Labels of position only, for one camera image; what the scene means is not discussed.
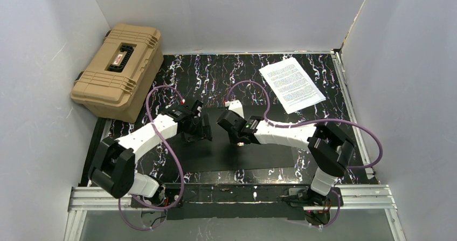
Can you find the tan plastic tool case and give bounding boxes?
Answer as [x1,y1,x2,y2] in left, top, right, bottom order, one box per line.
[70,23,164,123]

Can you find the printed white paper sheets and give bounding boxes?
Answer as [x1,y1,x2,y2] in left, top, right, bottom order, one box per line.
[260,58,326,114]

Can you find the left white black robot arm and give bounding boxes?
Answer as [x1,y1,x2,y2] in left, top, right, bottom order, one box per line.
[88,99,212,198]

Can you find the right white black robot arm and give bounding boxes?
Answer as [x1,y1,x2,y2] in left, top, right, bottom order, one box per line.
[217,110,356,197]

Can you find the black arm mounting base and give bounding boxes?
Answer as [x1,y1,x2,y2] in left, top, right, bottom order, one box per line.
[130,183,345,222]

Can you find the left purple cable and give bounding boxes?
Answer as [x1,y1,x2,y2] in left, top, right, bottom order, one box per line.
[117,85,186,232]

